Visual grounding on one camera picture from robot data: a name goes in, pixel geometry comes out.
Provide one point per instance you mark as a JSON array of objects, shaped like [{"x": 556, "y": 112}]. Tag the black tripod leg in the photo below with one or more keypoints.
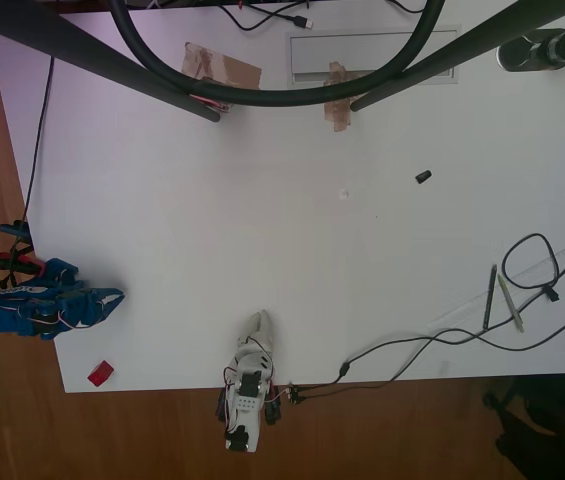
[
  {"x": 462, "y": 50},
  {"x": 112, "y": 65}
]

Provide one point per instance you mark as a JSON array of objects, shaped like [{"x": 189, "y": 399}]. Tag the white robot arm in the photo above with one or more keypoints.
[{"x": 244, "y": 410}]

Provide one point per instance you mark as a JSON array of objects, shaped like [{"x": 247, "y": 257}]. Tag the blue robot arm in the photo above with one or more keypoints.
[{"x": 9, "y": 312}]

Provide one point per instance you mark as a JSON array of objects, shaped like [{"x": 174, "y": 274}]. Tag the transparent ruler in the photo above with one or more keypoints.
[{"x": 522, "y": 285}]

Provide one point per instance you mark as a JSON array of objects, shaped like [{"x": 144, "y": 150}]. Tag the black office chair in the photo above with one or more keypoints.
[{"x": 547, "y": 425}]

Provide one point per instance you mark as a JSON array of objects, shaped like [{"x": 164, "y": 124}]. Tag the small black cap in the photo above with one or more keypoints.
[{"x": 423, "y": 177}]

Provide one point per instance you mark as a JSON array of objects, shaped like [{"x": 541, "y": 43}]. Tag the black pen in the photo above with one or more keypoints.
[{"x": 489, "y": 297}]

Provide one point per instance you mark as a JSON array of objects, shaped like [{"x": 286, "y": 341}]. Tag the narrow brown tape strip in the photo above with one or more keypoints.
[{"x": 338, "y": 112}]

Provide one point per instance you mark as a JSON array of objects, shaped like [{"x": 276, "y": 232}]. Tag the blue table clamp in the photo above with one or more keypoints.
[{"x": 13, "y": 229}]

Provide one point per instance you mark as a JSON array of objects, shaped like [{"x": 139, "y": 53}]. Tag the small red cube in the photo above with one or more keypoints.
[{"x": 100, "y": 373}]

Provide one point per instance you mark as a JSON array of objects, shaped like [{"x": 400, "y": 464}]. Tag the red black table clamp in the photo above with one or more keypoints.
[{"x": 14, "y": 264}]

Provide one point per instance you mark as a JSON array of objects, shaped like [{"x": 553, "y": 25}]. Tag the grey green pen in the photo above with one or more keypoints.
[{"x": 511, "y": 304}]

